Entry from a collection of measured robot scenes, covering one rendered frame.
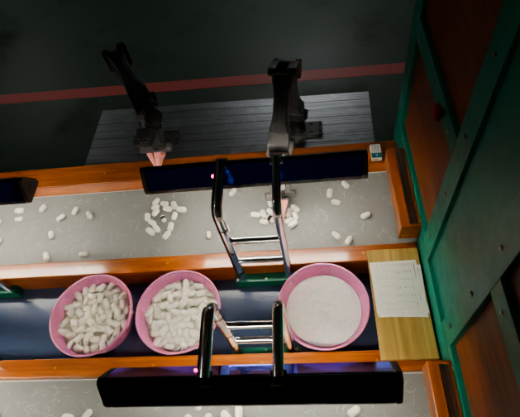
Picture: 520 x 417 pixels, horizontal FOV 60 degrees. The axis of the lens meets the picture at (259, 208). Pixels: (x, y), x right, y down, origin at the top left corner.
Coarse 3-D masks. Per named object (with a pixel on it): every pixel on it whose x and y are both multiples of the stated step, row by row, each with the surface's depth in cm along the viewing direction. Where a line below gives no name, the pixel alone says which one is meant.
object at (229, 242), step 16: (224, 160) 121; (272, 160) 118; (272, 176) 115; (272, 192) 112; (272, 208) 111; (224, 224) 115; (224, 240) 122; (240, 240) 123; (256, 240) 122; (272, 240) 122; (256, 256) 133; (272, 256) 132; (288, 256) 130; (240, 272) 138; (288, 272) 138
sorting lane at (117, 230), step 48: (144, 192) 167; (192, 192) 164; (240, 192) 161; (336, 192) 155; (384, 192) 152; (48, 240) 161; (96, 240) 158; (144, 240) 155; (192, 240) 152; (288, 240) 147; (336, 240) 145; (384, 240) 142
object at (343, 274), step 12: (312, 264) 138; (324, 264) 137; (300, 276) 139; (336, 276) 139; (348, 276) 136; (288, 288) 137; (360, 288) 133; (360, 300) 134; (360, 324) 129; (312, 348) 124; (324, 348) 123; (336, 348) 123
